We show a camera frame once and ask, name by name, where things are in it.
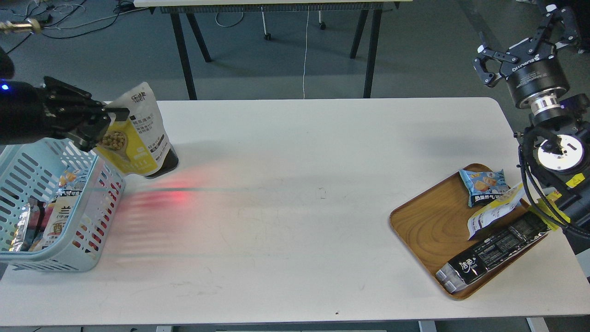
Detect black barcode scanner red window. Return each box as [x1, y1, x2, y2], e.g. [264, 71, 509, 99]
[143, 145, 179, 179]

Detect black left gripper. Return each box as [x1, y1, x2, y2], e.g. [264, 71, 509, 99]
[42, 76, 130, 153]

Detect silver foil packet in basket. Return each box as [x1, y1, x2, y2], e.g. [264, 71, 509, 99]
[8, 197, 45, 252]

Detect light blue plastic basket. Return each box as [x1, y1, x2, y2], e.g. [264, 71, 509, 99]
[0, 138, 126, 273]

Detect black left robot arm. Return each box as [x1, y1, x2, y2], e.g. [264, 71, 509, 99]
[0, 51, 130, 152]

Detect yellow white chickpea snack pouch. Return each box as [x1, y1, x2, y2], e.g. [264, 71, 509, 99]
[94, 82, 171, 176]

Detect blue snack packet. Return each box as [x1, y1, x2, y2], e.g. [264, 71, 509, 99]
[459, 169, 510, 208]

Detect white orange snack in basket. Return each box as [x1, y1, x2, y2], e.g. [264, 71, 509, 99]
[30, 167, 88, 252]

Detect yellow cartoon face snack packet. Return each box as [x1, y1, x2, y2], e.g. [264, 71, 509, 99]
[529, 191, 571, 231]

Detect black cables on floor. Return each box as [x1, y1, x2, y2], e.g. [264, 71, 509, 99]
[0, 0, 139, 51]

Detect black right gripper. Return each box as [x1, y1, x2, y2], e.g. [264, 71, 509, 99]
[472, 4, 580, 110]

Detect wooden oval tray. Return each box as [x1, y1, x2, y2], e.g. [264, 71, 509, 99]
[389, 172, 548, 300]

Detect black-legged background table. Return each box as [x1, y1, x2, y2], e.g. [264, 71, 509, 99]
[134, 0, 401, 101]

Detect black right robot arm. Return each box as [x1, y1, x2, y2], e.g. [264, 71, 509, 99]
[472, 4, 590, 239]

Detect white hanging cable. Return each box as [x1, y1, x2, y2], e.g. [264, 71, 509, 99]
[302, 9, 310, 99]

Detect long black snack package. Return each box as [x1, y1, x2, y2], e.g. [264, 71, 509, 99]
[435, 212, 550, 293]

